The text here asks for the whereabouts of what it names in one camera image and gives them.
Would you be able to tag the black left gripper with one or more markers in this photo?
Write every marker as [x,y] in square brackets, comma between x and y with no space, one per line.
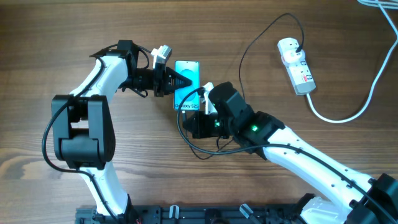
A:
[159,89]

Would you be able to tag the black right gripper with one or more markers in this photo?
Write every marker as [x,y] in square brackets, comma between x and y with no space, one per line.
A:
[200,131]

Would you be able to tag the blue screen smartphone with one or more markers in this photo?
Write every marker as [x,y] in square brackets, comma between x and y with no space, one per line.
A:
[190,70]

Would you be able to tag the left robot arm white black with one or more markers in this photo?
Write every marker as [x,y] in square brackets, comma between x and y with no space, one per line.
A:
[80,137]

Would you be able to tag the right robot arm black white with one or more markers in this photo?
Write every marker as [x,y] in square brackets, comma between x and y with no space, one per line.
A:
[348,196]

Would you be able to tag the white charger adapter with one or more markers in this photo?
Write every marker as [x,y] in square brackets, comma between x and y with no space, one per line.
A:
[290,57]

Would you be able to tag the white power strip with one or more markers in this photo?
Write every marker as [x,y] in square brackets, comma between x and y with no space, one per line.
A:
[299,73]

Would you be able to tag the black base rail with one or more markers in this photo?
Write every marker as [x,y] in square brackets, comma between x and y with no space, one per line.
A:
[145,214]

